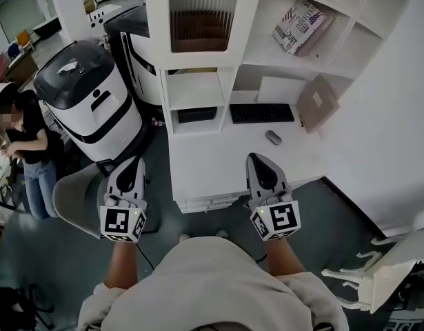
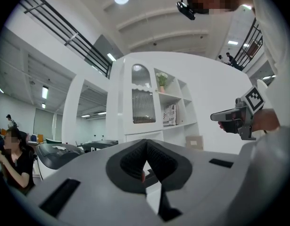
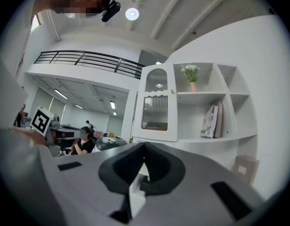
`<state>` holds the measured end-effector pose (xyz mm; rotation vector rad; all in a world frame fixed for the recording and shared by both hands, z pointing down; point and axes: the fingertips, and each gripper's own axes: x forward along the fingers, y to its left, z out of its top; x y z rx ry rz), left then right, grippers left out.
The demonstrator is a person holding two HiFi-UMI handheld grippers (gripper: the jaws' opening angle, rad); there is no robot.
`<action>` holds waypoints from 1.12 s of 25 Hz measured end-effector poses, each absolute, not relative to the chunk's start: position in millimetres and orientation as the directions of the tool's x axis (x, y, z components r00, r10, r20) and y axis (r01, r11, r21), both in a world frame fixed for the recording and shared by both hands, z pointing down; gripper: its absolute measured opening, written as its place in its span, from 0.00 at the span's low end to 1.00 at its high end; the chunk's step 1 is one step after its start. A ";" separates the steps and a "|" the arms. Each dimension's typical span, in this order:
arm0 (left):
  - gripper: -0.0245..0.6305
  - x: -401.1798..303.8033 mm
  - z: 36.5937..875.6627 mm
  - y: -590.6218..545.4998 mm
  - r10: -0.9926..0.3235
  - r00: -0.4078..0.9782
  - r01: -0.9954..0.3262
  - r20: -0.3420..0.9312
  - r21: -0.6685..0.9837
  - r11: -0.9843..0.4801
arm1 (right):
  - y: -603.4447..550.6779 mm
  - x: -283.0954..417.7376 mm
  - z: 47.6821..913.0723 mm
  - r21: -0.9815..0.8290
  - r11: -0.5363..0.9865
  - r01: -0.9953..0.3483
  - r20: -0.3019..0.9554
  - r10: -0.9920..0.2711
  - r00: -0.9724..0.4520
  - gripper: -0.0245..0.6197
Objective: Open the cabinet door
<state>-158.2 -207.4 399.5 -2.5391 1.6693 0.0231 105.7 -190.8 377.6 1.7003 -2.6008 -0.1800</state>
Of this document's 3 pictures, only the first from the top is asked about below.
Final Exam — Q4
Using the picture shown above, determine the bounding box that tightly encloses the black and white robot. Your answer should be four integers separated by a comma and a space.
103, 5, 164, 107

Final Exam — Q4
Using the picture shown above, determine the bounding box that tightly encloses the white shelf cabinet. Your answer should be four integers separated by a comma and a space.
143, 0, 411, 137

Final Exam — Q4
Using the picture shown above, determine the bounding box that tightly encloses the black keyboard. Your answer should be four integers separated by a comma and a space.
229, 103, 296, 125

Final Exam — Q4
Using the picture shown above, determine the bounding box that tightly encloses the white box with black dots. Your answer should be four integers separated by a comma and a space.
87, 3, 121, 30

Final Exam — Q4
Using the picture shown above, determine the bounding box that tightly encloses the grey computer mouse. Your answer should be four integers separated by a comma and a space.
265, 130, 283, 146

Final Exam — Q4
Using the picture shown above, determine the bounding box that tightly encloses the brown cardboard folder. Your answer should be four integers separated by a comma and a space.
296, 74, 341, 134

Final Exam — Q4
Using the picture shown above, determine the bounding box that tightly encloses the black office chair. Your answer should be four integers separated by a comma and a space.
0, 283, 56, 331

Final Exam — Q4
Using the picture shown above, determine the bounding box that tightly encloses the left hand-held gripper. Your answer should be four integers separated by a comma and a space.
99, 155, 149, 244

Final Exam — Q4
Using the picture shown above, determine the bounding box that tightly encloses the white desk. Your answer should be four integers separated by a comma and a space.
168, 101, 330, 215

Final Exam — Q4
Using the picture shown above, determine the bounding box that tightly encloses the person's right forearm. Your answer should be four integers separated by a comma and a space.
265, 236, 306, 278

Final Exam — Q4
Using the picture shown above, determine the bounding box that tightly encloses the white ornate table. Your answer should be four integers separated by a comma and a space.
321, 215, 424, 315

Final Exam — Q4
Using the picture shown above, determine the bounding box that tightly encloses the person's left forearm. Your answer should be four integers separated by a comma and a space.
103, 240, 144, 290

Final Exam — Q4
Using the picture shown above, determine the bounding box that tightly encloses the white glass-panel cabinet door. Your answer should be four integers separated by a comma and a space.
143, 0, 266, 70

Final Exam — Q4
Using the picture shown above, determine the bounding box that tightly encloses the person's beige hoodie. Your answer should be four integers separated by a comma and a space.
77, 235, 350, 331

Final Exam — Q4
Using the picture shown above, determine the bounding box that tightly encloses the black cable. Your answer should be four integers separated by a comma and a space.
135, 242, 156, 272

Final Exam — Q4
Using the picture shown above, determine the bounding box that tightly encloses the flag print book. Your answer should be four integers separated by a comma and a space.
272, 0, 339, 57

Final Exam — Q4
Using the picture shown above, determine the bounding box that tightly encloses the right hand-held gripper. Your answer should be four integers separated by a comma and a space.
244, 152, 301, 243

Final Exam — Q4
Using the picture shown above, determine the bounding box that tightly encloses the blue chair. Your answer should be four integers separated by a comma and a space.
7, 42, 23, 61

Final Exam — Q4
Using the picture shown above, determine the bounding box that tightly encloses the grey chair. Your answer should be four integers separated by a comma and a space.
52, 162, 111, 239

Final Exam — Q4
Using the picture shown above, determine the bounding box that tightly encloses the white robot with black lid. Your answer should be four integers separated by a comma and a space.
32, 39, 145, 163

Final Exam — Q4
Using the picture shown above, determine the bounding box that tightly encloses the orange chair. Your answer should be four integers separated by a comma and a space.
15, 29, 36, 52

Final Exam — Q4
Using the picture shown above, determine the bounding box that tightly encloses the white board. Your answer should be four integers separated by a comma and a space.
256, 76, 310, 105

